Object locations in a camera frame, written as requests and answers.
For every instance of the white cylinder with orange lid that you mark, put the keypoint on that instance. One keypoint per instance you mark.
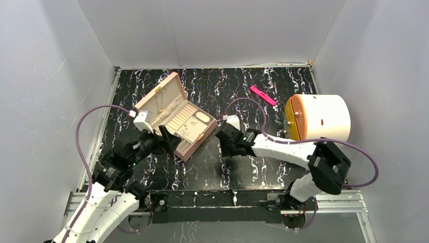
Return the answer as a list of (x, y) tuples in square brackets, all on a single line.
[(316, 116)]

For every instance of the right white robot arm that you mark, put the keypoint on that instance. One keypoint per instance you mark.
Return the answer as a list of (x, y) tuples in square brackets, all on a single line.
[(326, 164)]

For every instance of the pink plastic clip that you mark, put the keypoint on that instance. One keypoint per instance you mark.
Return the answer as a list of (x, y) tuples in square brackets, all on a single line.
[(263, 95)]

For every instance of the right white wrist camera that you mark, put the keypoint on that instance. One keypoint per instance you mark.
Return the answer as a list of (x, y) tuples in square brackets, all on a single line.
[(232, 120)]

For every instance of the pink jewelry box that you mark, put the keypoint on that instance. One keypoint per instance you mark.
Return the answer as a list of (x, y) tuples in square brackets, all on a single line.
[(170, 107)]

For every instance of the aluminium frame rail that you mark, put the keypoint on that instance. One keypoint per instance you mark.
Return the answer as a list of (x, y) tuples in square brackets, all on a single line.
[(348, 202)]

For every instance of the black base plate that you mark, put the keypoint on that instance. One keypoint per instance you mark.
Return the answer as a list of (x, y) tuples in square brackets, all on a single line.
[(171, 206)]

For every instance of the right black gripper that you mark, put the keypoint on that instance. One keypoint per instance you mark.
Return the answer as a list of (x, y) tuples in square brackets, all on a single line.
[(226, 151)]

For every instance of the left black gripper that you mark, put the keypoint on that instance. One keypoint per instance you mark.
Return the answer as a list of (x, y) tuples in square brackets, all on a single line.
[(172, 141)]

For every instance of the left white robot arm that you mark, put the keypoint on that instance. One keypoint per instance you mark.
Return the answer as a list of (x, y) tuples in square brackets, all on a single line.
[(100, 201)]

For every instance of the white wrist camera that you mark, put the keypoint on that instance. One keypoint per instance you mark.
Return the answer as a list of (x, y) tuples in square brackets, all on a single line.
[(142, 121), (232, 120)]

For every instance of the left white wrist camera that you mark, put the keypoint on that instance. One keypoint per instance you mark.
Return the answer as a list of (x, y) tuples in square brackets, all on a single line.
[(142, 121)]

